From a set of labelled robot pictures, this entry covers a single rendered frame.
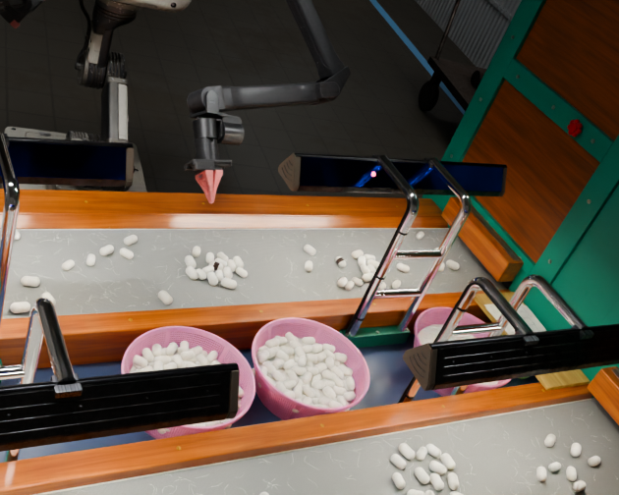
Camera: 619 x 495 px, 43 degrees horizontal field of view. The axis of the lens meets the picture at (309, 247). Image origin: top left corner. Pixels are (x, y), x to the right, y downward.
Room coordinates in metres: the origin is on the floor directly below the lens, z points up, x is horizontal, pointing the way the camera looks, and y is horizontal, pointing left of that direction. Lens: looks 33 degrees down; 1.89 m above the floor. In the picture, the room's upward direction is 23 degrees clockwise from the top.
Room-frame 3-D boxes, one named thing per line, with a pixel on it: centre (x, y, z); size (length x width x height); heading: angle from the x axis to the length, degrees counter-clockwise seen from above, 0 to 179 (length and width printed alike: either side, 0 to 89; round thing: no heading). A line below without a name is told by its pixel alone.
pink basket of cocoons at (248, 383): (1.11, 0.12, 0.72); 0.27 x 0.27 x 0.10
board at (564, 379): (1.70, -0.61, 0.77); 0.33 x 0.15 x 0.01; 39
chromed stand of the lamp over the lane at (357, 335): (1.61, -0.18, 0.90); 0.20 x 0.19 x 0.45; 129
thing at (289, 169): (1.67, -0.13, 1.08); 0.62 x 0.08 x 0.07; 129
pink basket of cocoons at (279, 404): (1.29, -0.10, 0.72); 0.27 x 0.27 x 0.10
